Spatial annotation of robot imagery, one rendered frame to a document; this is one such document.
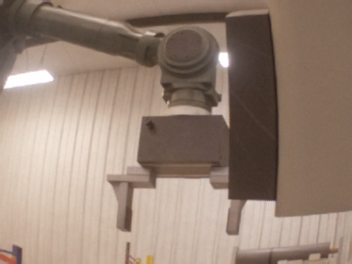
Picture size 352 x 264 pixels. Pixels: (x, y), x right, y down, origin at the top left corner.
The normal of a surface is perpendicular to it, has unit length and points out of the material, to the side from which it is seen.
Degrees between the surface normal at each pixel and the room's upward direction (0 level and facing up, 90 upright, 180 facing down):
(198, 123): 90
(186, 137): 90
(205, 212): 90
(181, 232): 90
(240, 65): 108
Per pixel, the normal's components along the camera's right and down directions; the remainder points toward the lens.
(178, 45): -0.26, -0.39
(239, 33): -0.45, -0.08
